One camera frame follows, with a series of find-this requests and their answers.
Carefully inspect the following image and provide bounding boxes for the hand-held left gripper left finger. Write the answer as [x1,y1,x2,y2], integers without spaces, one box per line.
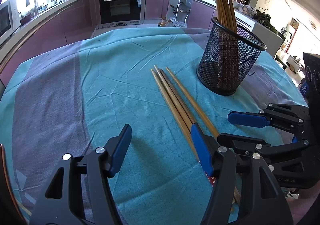
[29,124,132,225]

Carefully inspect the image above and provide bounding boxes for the pink base cabinets under peninsula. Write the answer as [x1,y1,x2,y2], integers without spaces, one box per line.
[145,0,218,31]

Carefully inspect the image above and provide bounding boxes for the light brown wooden chopstick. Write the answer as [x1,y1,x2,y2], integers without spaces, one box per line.
[165,66,241,205]
[150,68,218,187]
[154,65,195,129]

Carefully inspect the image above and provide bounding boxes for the dark brown wooden chopstick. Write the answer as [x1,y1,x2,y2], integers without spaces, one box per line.
[159,68,198,125]

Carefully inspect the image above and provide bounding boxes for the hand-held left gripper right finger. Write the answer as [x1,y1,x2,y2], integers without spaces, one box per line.
[190,123,293,225]

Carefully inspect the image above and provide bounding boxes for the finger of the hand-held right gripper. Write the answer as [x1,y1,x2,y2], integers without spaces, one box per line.
[227,103,311,133]
[217,133,310,165]

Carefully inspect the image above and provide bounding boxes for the teal and grey tablecloth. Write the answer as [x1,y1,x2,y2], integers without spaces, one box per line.
[0,26,309,225]

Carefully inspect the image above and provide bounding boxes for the leafy green vegetables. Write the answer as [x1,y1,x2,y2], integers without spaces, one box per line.
[252,10,278,34]

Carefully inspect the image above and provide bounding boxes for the black mesh holder cup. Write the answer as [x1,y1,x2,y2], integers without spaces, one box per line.
[197,16,267,96]

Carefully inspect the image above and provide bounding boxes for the pink base cabinets under window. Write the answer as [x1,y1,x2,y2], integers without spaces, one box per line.
[0,0,97,86]

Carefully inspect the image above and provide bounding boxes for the black built-in oven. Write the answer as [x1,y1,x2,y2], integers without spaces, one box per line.
[98,0,146,25]

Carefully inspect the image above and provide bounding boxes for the bundle of wooden chopsticks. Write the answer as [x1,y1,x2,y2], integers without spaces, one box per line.
[207,0,238,88]

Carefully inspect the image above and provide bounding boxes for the white microwave oven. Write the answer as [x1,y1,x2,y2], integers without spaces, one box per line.
[0,0,22,46]

